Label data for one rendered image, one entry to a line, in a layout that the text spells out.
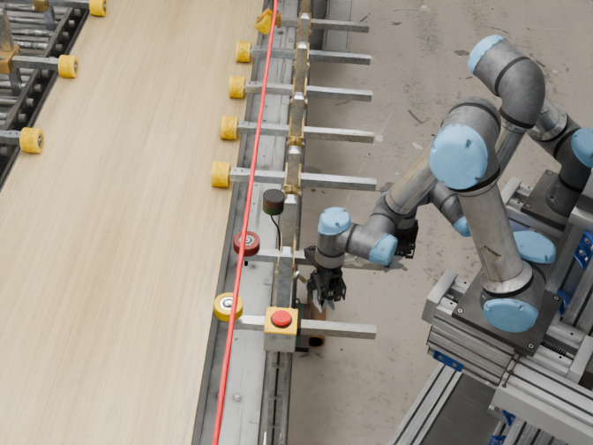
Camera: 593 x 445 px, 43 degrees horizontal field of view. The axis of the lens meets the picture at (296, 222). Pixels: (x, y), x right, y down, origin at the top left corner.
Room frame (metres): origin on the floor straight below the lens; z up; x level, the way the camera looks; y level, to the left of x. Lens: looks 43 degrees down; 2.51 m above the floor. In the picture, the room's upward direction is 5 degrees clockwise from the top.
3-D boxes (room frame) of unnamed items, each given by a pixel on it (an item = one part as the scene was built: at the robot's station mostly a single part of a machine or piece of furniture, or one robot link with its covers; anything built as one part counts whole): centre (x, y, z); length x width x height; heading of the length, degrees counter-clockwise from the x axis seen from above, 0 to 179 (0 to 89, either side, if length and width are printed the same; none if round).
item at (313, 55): (2.60, 0.02, 0.95); 0.50 x 0.04 x 0.04; 91
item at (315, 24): (2.85, -0.05, 0.95); 0.36 x 0.03 x 0.03; 91
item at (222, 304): (1.34, 0.17, 0.85); 0.08 x 0.08 x 0.11
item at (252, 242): (1.59, 0.14, 0.85); 0.08 x 0.08 x 0.11
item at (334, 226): (1.34, -0.10, 1.22); 0.09 x 0.08 x 0.11; 70
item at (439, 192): (1.63, -0.40, 1.12); 0.11 x 0.11 x 0.08; 30
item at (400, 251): (1.60, -0.31, 0.97); 0.09 x 0.08 x 0.12; 91
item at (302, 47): (2.31, 0.03, 0.93); 0.03 x 0.03 x 0.48; 1
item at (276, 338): (1.05, 0.02, 1.18); 0.07 x 0.07 x 0.08; 1
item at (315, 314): (2.05, -0.11, 0.04); 0.30 x 0.08 x 0.08; 1
